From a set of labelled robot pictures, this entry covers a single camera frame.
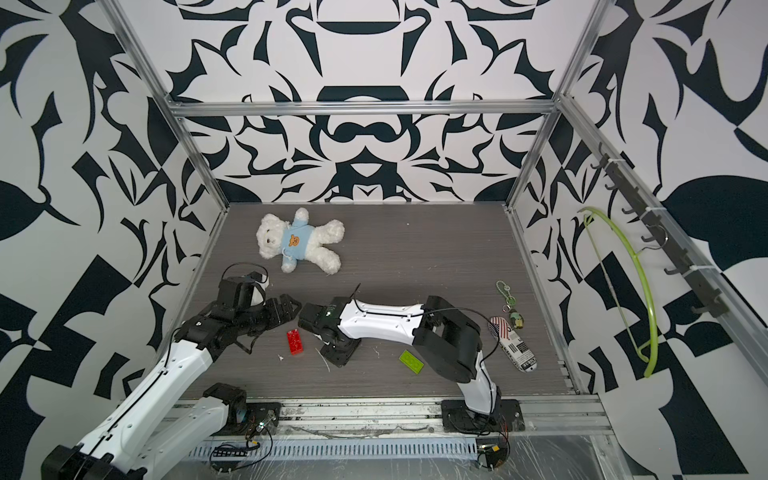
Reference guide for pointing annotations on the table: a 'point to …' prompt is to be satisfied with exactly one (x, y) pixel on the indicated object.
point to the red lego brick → (295, 343)
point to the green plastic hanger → (651, 367)
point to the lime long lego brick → (411, 361)
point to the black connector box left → (226, 450)
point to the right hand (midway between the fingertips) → (341, 349)
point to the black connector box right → (495, 454)
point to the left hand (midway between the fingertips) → (289, 305)
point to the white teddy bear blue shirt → (300, 240)
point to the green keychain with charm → (516, 318)
